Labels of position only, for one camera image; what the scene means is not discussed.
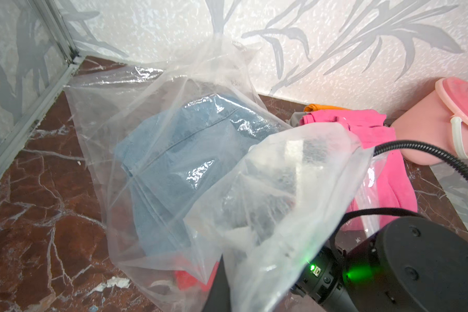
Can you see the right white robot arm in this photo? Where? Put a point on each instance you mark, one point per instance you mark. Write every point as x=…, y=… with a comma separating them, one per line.
x=411, y=264

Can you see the grey white garment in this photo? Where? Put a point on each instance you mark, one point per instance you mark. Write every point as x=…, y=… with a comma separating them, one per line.
x=295, y=119

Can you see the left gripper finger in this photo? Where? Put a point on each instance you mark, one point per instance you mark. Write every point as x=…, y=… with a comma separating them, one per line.
x=219, y=295

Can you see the pink lidded bucket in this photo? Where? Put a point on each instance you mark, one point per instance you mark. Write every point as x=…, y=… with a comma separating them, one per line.
x=440, y=118

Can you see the clear plastic vacuum bag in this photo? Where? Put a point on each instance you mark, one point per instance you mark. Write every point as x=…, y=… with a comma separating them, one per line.
x=267, y=217

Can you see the pink garment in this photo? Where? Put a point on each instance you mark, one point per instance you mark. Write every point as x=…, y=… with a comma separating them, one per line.
x=386, y=184

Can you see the red garment in bag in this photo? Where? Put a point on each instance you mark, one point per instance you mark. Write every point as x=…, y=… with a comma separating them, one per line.
x=186, y=281

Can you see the orange trousers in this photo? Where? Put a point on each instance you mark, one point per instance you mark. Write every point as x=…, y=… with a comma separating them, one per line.
x=317, y=107

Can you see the blue towel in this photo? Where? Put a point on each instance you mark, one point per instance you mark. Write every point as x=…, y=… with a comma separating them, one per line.
x=171, y=159

